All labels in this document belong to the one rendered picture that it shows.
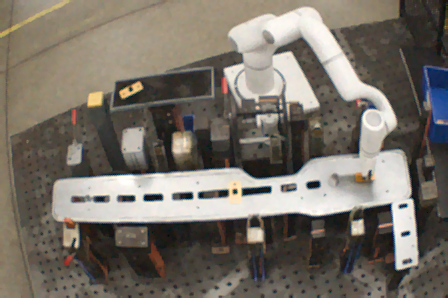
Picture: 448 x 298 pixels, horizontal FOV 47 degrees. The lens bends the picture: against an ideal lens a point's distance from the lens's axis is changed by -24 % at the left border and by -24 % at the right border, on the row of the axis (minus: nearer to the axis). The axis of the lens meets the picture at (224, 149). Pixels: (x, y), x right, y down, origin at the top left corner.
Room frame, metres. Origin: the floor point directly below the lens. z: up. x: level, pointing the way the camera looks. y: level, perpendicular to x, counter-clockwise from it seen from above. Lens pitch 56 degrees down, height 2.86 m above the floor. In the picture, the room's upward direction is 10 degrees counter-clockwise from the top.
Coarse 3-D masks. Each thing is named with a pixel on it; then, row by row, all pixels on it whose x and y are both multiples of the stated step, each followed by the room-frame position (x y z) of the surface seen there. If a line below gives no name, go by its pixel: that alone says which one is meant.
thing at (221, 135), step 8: (216, 120) 1.34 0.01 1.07; (224, 120) 1.33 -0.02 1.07; (216, 128) 1.31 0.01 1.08; (224, 128) 1.30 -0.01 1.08; (216, 136) 1.27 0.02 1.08; (224, 136) 1.27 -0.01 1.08; (232, 136) 1.33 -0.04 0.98; (216, 144) 1.26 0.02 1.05; (224, 144) 1.26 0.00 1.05; (232, 144) 1.28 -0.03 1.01; (216, 152) 1.26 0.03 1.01; (224, 152) 1.26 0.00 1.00; (232, 152) 1.26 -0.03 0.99; (216, 160) 1.27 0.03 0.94; (224, 160) 1.27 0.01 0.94; (232, 160) 1.27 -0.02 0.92; (224, 192) 1.27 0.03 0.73
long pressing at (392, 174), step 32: (320, 160) 1.16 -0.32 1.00; (352, 160) 1.13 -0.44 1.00; (384, 160) 1.10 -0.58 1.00; (64, 192) 1.20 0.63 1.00; (96, 192) 1.18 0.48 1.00; (128, 192) 1.16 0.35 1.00; (160, 192) 1.15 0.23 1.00; (192, 192) 1.13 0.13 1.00; (288, 192) 1.06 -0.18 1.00; (320, 192) 1.03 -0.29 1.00; (352, 192) 1.00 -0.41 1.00; (384, 192) 0.97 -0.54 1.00
